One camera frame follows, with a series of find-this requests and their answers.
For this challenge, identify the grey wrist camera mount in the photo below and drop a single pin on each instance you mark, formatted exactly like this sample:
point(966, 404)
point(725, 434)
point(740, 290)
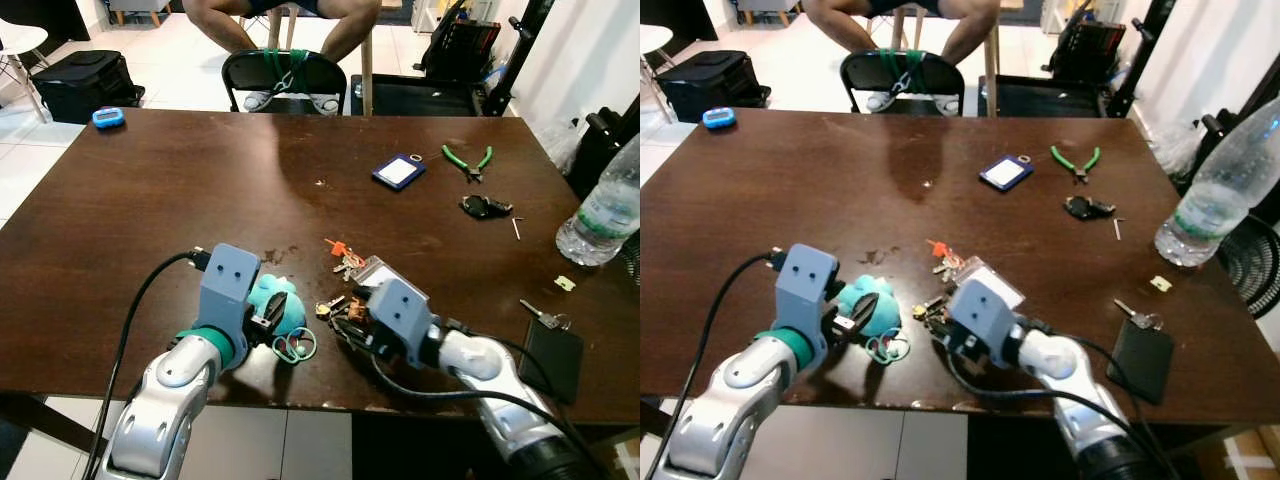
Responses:
point(228, 285)
point(975, 310)
point(400, 310)
point(805, 290)

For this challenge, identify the black bag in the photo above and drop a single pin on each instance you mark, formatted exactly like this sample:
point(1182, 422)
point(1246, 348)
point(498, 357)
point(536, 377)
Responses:
point(458, 45)
point(1085, 45)

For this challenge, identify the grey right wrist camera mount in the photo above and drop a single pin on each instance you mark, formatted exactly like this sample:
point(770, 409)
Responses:
point(400, 310)
point(975, 310)

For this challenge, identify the clear plastic water bottle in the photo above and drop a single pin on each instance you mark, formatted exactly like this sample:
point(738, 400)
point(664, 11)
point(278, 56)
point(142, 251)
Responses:
point(603, 210)
point(1215, 190)

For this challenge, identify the black car key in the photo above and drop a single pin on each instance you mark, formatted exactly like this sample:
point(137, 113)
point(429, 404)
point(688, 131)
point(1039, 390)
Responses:
point(483, 207)
point(1088, 207)

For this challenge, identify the key bunch with orange tag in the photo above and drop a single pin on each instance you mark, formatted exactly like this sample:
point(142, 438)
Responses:
point(945, 262)
point(345, 262)

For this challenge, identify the grey stool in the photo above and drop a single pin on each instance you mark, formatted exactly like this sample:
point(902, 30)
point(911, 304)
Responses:
point(765, 8)
point(135, 8)

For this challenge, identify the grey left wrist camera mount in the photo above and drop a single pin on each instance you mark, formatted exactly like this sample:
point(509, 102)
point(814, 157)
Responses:
point(228, 285)
point(805, 290)

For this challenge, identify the dark wooden table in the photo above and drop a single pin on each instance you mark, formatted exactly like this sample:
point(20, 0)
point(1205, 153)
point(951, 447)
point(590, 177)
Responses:
point(200, 190)
point(830, 190)

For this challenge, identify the small blue device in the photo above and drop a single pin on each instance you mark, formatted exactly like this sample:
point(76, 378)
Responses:
point(108, 117)
point(718, 117)

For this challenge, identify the black cabinet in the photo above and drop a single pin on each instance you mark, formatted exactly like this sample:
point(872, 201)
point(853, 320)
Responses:
point(40, 15)
point(665, 12)

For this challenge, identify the seated person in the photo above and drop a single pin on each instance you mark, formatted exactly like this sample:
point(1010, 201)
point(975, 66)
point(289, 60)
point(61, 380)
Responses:
point(225, 20)
point(840, 20)

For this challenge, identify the wooden stool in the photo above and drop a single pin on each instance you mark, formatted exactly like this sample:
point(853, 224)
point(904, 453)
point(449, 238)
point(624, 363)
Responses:
point(367, 70)
point(990, 70)

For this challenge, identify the small pale yellow tag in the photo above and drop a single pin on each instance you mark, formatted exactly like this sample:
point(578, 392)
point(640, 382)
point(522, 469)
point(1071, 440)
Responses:
point(565, 283)
point(1160, 283)

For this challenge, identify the clear badge holder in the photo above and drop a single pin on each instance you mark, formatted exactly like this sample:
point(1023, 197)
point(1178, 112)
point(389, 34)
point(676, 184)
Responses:
point(380, 270)

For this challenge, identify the black slanted pole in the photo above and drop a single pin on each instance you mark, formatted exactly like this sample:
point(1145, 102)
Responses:
point(515, 55)
point(1140, 55)

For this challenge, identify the white chair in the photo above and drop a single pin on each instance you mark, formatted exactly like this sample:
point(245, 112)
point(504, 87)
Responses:
point(18, 50)
point(650, 45)

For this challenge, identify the flat black case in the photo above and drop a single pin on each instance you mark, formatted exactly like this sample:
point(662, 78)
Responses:
point(410, 95)
point(1040, 97)

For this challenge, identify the black folding chair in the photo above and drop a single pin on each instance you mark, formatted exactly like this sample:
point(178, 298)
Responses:
point(870, 82)
point(250, 80)

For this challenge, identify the small key bunch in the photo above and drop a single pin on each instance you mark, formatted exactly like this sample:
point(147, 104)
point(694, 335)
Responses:
point(930, 310)
point(330, 308)

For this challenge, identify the blue card holder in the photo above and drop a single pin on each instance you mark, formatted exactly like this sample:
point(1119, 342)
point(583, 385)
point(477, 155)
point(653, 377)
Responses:
point(398, 172)
point(1006, 172)

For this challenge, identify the black wallet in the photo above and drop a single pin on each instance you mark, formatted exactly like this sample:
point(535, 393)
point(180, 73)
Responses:
point(552, 358)
point(1143, 360)

